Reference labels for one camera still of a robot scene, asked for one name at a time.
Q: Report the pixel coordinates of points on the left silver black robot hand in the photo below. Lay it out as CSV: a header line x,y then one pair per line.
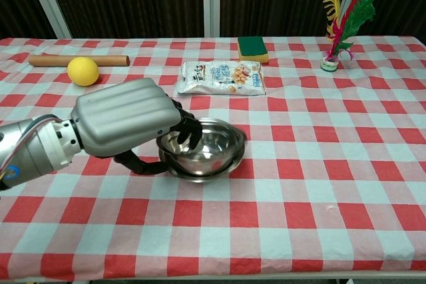
x,y
123,114

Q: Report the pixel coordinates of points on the stainless steel bowl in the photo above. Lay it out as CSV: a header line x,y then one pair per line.
x,y
203,179
216,147
241,151

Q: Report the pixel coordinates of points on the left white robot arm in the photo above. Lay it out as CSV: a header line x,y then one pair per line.
x,y
33,151

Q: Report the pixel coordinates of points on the wooden rolling pin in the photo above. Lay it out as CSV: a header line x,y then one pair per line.
x,y
110,60

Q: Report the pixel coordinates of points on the yellow ball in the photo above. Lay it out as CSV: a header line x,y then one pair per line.
x,y
83,71

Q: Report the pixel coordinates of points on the white snack bag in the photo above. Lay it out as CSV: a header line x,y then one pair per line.
x,y
219,78

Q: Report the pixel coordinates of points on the green yellow sponge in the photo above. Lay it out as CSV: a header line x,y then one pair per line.
x,y
253,49

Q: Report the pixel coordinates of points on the red white checked tablecloth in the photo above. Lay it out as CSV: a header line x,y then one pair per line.
x,y
299,164

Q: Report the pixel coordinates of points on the colourful feather shuttlecock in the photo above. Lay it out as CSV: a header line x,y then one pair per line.
x,y
333,61

